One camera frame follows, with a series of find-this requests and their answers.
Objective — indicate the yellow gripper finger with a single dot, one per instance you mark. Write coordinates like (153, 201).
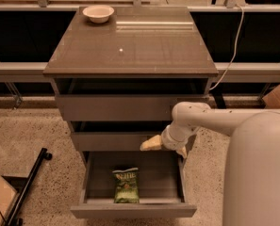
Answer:
(182, 152)
(152, 144)

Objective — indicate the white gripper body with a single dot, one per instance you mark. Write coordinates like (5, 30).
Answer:
(168, 140)

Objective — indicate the green jalapeno chip bag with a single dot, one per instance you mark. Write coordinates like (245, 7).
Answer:
(126, 186)

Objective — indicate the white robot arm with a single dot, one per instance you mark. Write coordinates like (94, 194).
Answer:
(251, 192)

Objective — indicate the grey bottom drawer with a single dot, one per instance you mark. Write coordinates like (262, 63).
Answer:
(161, 183)

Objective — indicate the grey drawer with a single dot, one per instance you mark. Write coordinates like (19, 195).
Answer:
(99, 136)
(126, 99)
(161, 183)

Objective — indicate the grey drawer cabinet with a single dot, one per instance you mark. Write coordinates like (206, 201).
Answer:
(133, 43)

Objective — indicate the grey middle drawer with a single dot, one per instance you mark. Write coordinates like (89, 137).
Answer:
(99, 136)

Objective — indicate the grey top drawer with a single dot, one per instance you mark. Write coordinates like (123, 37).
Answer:
(126, 99)

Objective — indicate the cardboard box right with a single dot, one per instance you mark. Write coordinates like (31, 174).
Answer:
(272, 99)

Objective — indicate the white bowl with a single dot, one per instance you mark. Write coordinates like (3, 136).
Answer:
(98, 14)

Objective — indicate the metal rail frame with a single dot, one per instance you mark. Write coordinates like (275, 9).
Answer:
(20, 69)

